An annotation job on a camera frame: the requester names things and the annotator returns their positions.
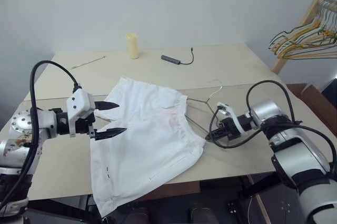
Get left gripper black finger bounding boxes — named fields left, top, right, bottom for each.
left=94, top=100, right=121, bottom=112
left=93, top=127, right=128, bottom=141

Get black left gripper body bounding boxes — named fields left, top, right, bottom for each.
left=75, top=114, right=97, bottom=139

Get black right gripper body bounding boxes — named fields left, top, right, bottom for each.
left=220, top=118, right=241, bottom=141

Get white shorts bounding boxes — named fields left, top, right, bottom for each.
left=89, top=76, right=207, bottom=219

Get olive green wire hanger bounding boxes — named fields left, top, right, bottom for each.
left=184, top=79, right=224, bottom=143

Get thin pale pen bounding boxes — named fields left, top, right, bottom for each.
left=71, top=55, right=106, bottom=70

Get pale yellow cylindrical bottle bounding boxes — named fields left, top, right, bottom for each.
left=125, top=33, right=140, bottom=60

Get brown cardboard box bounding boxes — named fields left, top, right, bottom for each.
left=285, top=83, right=337, bottom=130

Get black rectangular object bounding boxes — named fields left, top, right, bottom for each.
left=322, top=77, right=337, bottom=101

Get wooden clothes rack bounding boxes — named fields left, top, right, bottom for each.
left=271, top=0, right=337, bottom=74

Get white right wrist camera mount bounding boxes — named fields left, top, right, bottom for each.
left=216, top=102, right=250, bottom=132

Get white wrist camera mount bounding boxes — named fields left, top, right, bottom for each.
left=216, top=102, right=250, bottom=132
left=65, top=89, right=95, bottom=139

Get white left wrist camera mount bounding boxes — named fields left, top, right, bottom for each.
left=65, top=89, right=95, bottom=139

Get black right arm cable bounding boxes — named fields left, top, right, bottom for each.
left=209, top=80, right=337, bottom=167

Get grey USB hub with cable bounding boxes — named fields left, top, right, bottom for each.
left=161, top=46, right=196, bottom=65

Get bunch of wire hangers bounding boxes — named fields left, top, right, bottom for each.
left=273, top=10, right=337, bottom=56

